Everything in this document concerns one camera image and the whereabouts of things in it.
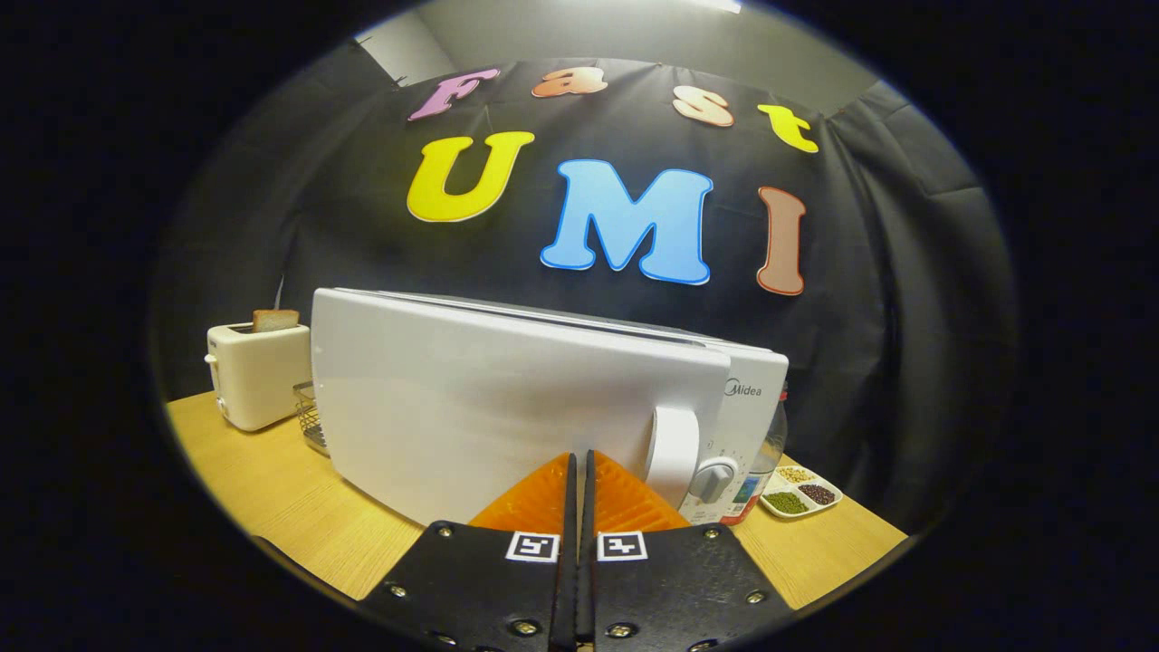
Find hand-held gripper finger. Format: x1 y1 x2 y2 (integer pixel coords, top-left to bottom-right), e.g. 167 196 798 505
584 450 798 652
358 451 578 652

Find white microwave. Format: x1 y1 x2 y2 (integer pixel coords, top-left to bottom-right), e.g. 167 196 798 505
310 287 790 528

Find clear plastic bottle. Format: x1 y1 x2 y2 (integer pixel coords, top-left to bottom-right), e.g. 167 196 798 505
722 385 789 526

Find divided dish with beans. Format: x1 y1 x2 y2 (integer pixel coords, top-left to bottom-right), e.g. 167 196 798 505
759 465 844 520

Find cream toaster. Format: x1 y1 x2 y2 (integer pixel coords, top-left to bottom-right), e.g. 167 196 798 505
205 321 313 433

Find wire mesh holder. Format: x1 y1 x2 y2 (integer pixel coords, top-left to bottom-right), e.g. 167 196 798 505
292 380 329 456

